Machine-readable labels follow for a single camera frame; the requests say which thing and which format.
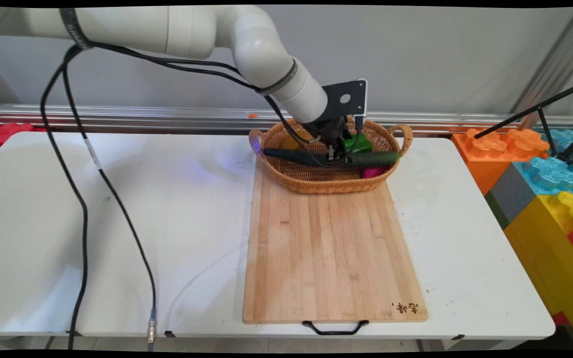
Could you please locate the dark green cucumber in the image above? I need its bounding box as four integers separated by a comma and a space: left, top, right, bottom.
262, 147, 401, 169

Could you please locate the grey giant toy block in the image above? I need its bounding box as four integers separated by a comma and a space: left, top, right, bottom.
484, 163, 539, 230

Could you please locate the brown toy potato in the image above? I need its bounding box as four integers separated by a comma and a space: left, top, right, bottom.
281, 131, 308, 151

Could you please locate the green toy bell pepper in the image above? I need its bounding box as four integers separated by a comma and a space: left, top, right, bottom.
343, 133, 373, 154

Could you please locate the red plastic block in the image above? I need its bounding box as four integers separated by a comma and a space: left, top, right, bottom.
0, 122, 47, 151

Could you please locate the black cable with metal connector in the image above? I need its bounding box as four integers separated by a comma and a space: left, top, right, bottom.
62, 45, 347, 351

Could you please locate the orange giant toy block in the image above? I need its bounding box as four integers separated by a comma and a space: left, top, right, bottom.
451, 128, 551, 196

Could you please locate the woven wicker basket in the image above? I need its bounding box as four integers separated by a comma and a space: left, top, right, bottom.
249, 116, 414, 194

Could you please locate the yellow giant toy block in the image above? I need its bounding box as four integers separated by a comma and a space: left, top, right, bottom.
504, 191, 573, 350

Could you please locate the black tripod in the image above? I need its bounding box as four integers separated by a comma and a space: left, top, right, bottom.
474, 80, 573, 166

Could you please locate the bamboo cutting board with handle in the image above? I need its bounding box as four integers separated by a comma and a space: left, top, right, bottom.
242, 158, 429, 336

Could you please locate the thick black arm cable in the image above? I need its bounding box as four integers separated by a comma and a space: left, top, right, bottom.
40, 42, 317, 351

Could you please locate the black wrist camera mount plate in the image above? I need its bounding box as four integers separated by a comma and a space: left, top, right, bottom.
321, 78, 369, 124

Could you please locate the slanted aluminium post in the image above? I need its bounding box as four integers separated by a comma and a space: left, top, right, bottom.
509, 7, 573, 131

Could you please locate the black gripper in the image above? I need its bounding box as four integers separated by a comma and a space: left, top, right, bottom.
304, 116, 354, 166

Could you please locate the blue giant toy block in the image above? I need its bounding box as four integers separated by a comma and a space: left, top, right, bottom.
513, 129, 573, 195

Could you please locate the aluminium rail along wall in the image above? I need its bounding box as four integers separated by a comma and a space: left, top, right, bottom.
0, 103, 573, 135

